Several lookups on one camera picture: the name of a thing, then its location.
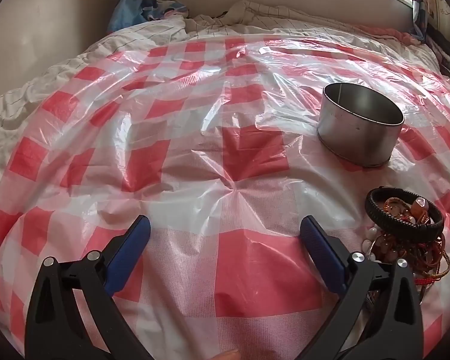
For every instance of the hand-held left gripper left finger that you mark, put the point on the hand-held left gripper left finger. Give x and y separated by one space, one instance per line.
129 247

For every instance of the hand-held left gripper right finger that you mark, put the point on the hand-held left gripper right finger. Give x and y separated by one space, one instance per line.
320 249

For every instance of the pile of mixed jewelry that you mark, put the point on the pile of mixed jewelry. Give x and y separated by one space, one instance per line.
393 251

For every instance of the round metal tin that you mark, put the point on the round metal tin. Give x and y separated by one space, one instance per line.
352 138

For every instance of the person's left hand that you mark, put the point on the person's left hand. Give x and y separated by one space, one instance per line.
228 354

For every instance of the red checkered plastic sheet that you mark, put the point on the red checkered plastic sheet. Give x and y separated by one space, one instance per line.
210 157

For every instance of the pink cloth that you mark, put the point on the pink cloth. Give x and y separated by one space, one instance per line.
382 32

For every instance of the dark cloth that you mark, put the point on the dark cloth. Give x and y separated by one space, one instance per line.
440 52

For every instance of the blue cartoon print cloth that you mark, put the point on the blue cartoon print cloth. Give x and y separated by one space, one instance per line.
142 3

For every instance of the patterned curtain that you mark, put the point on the patterned curtain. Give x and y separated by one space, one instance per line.
420 7

